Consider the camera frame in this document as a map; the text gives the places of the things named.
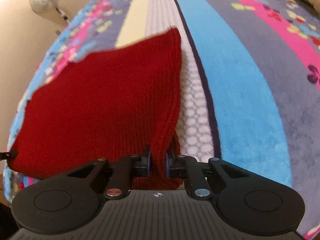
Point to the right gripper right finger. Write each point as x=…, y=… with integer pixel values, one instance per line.
x=245, y=200

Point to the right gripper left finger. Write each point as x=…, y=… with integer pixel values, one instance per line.
x=70, y=200

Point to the red knit sweater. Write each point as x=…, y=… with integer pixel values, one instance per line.
x=109, y=105

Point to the floral striped bed blanket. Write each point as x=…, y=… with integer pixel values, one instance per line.
x=249, y=96

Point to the white standing fan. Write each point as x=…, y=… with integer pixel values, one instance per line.
x=42, y=6

